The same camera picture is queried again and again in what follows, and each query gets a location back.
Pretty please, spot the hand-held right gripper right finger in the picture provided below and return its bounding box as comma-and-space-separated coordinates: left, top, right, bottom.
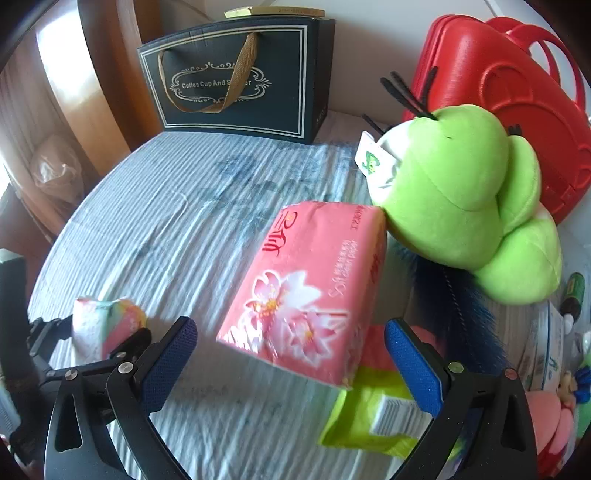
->
385, 318, 540, 480

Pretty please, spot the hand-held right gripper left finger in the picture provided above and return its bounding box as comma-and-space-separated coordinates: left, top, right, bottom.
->
44, 316, 199, 480

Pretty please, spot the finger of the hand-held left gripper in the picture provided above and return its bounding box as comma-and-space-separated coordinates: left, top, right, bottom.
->
107, 328, 153, 365
28, 316, 77, 370

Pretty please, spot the small colourful tissue packet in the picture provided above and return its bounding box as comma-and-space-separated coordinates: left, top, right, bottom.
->
73, 298, 148, 361

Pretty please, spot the green and pink wipes pack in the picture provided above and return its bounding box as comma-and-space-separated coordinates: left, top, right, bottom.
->
320, 325, 462, 460

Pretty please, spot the pink floral tissue pack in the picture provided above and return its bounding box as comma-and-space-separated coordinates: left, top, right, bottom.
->
216, 200, 389, 392

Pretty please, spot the pink pig plush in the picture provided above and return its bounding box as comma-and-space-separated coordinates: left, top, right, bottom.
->
526, 390, 578, 480

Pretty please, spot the dark blue furry item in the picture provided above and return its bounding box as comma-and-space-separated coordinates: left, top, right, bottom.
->
392, 244, 513, 374

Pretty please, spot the striped grey tablecloth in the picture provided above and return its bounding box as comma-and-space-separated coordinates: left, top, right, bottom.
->
28, 111, 555, 480

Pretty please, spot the white cardboard box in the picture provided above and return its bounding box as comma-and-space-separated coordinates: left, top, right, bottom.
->
526, 305, 578, 393

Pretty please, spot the light green frog plush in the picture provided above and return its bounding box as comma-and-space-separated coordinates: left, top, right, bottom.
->
355, 70, 563, 305

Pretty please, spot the small black box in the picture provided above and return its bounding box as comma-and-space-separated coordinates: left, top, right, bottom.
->
137, 17, 335, 145

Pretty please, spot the red plastic suitcase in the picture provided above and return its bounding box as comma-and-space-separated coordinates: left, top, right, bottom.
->
401, 14, 591, 227

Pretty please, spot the flat gold box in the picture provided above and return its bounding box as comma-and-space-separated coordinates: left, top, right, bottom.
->
225, 6, 326, 20

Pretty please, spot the wooden wall frame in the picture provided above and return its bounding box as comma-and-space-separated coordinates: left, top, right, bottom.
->
0, 0, 167, 241

